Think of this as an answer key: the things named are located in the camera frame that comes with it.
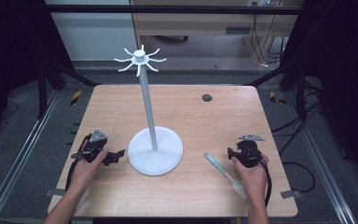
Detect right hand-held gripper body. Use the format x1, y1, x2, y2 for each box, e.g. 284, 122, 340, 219
236, 133, 267, 169

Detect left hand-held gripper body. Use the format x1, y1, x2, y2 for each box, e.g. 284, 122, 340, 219
70, 128, 109, 163

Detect white hook stand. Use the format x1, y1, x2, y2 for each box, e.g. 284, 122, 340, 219
114, 44, 185, 177

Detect person's right hand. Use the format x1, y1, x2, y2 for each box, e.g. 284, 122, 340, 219
230, 153, 270, 201

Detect person's left hand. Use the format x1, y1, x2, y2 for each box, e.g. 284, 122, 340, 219
69, 148, 109, 191

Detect yellow black tape marker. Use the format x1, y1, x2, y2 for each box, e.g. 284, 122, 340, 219
70, 90, 84, 106
268, 91, 287, 105

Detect grey tape strip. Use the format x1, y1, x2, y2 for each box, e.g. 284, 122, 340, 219
45, 188, 66, 198
280, 189, 302, 200

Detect white cabinet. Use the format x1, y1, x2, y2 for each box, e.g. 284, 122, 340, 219
45, 0, 138, 62

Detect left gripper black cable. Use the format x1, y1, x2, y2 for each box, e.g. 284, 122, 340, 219
64, 133, 93, 191

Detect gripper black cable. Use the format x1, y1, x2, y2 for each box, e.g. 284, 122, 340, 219
64, 133, 93, 191
245, 145, 273, 208

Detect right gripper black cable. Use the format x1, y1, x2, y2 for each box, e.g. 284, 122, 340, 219
245, 145, 273, 208

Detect black floor cable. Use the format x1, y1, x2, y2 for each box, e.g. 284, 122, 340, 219
270, 100, 324, 193

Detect metal floor rail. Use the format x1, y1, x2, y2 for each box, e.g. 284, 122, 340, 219
282, 91, 358, 224
0, 89, 62, 224

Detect black frame strut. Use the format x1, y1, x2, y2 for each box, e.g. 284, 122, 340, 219
36, 58, 102, 119
247, 61, 308, 121

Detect hanging background cables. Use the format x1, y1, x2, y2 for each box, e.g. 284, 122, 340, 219
249, 14, 287, 68

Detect black horizontal frame bar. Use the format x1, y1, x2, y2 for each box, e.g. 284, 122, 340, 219
44, 4, 306, 16

